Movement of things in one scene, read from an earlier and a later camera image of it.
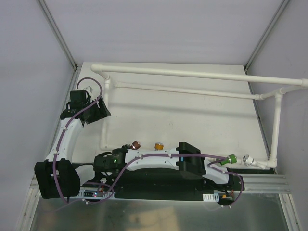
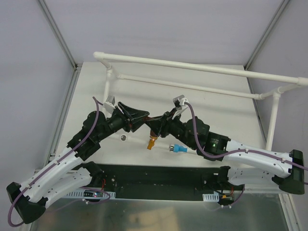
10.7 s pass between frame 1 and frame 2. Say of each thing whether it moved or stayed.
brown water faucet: moved
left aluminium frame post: stayed
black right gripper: moved
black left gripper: moved
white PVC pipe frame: moved
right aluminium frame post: stayed
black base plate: stayed
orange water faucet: moved
